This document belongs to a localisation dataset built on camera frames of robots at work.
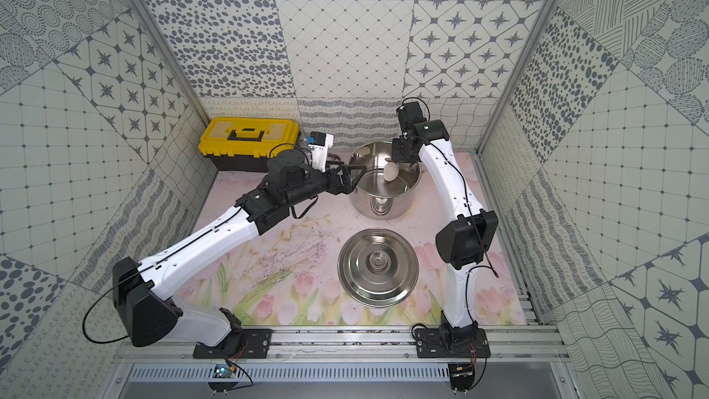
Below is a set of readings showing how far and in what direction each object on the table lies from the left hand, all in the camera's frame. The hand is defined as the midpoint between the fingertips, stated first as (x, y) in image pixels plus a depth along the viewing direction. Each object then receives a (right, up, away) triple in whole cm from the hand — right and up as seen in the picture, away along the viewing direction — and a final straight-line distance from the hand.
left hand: (354, 159), depth 68 cm
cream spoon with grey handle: (+13, -3, +40) cm, 42 cm away
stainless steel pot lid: (+7, -34, +18) cm, 39 cm away
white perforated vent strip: (-18, -56, +2) cm, 58 cm away
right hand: (+15, +1, +18) cm, 23 cm away
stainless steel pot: (+6, -12, +25) cm, 29 cm away
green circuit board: (-35, -56, +3) cm, 66 cm away
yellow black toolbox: (-42, +8, +33) cm, 54 cm away
